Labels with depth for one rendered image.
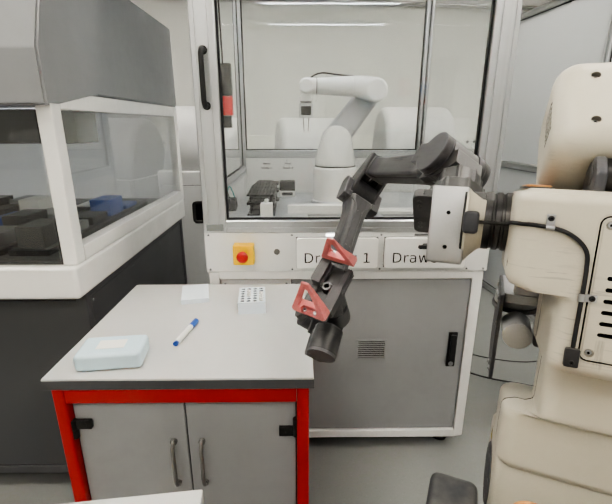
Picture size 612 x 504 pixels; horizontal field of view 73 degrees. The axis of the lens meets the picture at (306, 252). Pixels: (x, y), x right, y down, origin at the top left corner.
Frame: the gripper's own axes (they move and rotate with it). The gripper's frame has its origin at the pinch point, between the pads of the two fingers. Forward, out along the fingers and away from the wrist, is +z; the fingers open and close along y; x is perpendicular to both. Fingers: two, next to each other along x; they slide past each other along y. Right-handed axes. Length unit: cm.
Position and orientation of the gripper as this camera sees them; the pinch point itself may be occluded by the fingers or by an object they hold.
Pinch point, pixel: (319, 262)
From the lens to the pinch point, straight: 70.3
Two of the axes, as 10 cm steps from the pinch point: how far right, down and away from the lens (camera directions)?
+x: 8.6, 2.6, -4.3
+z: -2.1, -6.0, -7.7
